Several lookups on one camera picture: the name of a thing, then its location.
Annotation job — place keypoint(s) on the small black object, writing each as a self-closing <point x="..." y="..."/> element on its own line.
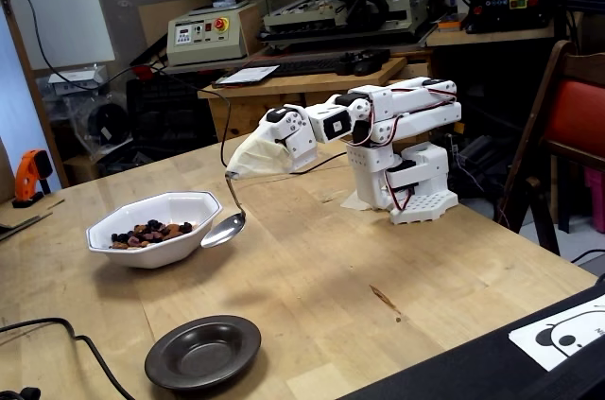
<point x="28" y="394"/>

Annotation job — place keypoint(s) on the white printed paper sheet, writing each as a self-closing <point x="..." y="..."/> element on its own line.
<point x="248" y="74"/>

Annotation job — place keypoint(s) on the white octagonal bowl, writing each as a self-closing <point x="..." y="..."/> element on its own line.
<point x="142" y="255"/>

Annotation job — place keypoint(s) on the black bench tool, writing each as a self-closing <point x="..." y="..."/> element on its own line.
<point x="364" y="62"/>

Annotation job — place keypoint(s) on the clear plastic bag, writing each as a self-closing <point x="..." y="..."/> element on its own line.
<point x="94" y="121"/>

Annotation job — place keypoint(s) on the beige control box red button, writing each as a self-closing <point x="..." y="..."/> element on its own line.
<point x="203" y="47"/>

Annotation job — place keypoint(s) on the white panda print paper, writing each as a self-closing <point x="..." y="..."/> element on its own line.
<point x="586" y="324"/>

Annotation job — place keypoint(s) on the trail mix pile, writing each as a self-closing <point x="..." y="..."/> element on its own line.
<point x="151" y="234"/>

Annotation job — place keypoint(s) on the black keyboard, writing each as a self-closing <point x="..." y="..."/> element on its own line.
<point x="307" y="68"/>

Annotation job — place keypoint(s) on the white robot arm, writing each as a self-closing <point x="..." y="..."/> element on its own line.
<point x="427" y="161"/>

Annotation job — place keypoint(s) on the large black box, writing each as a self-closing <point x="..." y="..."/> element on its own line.
<point x="472" y="371"/>

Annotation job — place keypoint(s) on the brown cardboard sheet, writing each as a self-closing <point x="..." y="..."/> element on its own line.
<point x="153" y="22"/>

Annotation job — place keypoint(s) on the orange flat box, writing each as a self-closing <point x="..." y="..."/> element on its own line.
<point x="451" y="25"/>

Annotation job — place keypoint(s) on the orange and black hand tool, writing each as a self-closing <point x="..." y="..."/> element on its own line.
<point x="28" y="168"/>

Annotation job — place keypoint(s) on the wooden workbench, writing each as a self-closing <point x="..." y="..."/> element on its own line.
<point x="246" y="109"/>

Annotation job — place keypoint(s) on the white flat box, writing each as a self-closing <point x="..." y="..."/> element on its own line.
<point x="78" y="78"/>

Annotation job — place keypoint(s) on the metal spoon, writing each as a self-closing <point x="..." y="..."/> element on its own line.
<point x="222" y="232"/>

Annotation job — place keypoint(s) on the wooden chair red cushion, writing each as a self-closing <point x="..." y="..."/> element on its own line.
<point x="572" y="111"/>

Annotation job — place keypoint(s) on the black slotted storage crate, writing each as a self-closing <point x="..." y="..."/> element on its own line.
<point x="160" y="111"/>

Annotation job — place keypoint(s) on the beige tape sheet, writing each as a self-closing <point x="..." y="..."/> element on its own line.
<point x="352" y="202"/>

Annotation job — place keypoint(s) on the brown round plate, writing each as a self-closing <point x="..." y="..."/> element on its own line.
<point x="203" y="357"/>

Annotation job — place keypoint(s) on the wooden shelf board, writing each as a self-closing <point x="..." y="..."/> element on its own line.
<point x="472" y="37"/>

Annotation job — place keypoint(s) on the beige masking tape wrap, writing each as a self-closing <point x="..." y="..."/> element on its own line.
<point x="257" y="154"/>

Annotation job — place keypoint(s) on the pink plastic bin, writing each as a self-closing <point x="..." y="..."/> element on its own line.
<point x="595" y="201"/>

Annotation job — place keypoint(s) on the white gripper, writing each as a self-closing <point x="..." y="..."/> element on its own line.
<point x="287" y="128"/>

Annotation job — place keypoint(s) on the white board panel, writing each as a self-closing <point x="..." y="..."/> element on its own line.
<point x="57" y="3"/>

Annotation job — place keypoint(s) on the black clamp orange tip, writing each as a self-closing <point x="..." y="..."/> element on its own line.
<point x="475" y="149"/>

